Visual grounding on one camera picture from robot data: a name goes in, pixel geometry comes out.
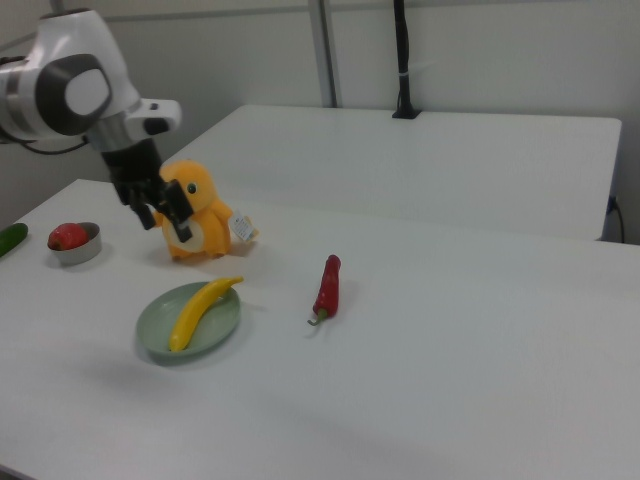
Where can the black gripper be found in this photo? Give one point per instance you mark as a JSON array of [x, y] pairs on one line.
[[132, 167]]

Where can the green cucumber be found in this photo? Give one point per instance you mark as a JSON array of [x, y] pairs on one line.
[[12, 237]]

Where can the small metal bowl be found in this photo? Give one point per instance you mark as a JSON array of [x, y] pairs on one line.
[[82, 256]]

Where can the orange plush dinosaur toy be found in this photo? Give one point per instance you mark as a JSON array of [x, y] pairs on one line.
[[210, 225]]

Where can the red apple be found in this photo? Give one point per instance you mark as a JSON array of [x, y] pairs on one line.
[[67, 236]]

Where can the yellow banana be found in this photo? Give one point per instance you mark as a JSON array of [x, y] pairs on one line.
[[192, 310]]

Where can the pale green plate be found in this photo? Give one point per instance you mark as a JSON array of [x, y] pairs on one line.
[[220, 322]]

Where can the red chili pepper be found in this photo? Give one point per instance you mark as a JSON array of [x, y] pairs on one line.
[[330, 290]]

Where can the white side table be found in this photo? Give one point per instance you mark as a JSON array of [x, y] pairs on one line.
[[400, 165]]

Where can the black camera stand pole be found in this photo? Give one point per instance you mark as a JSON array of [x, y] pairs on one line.
[[402, 50]]

